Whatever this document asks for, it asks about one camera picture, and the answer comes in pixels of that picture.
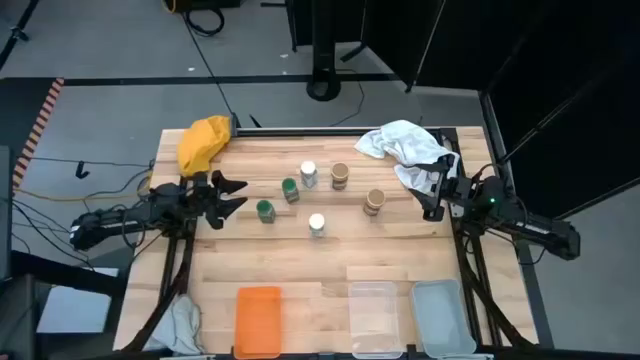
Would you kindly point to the green lid spice jar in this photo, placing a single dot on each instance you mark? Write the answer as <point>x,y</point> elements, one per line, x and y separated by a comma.
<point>265,210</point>
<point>290,189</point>

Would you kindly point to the white lid spice jar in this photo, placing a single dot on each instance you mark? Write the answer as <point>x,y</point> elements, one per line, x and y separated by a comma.
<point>308,173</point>
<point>316,224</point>

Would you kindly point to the grey translucent plastic bin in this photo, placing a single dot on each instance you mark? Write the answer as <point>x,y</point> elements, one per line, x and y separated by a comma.
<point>442,317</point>

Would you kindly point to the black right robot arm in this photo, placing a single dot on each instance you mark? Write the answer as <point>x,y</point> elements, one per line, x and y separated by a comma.
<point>530,225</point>

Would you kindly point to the white towel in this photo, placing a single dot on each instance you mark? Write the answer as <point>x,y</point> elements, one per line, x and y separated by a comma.
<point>405,145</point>

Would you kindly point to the black tripod leg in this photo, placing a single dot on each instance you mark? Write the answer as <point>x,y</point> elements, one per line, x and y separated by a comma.
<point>17,32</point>

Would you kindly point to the large black partition panel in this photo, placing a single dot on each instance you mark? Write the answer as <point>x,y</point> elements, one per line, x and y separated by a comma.
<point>525,60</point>

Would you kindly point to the yellow cloth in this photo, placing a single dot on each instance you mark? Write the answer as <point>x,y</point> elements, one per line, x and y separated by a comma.
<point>202,142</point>

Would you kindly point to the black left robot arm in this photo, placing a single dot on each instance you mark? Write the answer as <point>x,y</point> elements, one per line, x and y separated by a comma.
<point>120,220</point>

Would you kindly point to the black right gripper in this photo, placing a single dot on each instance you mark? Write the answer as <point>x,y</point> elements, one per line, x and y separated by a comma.
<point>455,190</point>

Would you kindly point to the orange plastic bin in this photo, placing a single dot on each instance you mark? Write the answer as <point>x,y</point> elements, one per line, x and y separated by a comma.
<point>258,322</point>

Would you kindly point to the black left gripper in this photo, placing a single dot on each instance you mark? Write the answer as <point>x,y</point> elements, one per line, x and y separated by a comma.
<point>200,196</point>

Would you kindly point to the grey cloth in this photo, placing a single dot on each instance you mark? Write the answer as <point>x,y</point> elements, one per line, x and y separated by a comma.
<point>177,325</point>

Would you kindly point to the small black hook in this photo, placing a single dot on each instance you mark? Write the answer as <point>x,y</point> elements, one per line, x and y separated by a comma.
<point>81,171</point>

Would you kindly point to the orange black hazard tape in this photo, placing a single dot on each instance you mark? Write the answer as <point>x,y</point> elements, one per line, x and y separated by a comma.
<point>37,132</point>

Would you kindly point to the clear plastic bin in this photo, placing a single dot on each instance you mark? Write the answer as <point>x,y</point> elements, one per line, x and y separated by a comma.
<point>375,320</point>

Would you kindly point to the brown lid spice jar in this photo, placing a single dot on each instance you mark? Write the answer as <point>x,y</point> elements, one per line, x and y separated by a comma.
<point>374,201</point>
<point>339,175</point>

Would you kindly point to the black floor stand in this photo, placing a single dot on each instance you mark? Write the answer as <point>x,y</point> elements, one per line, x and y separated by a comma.
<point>324,55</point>

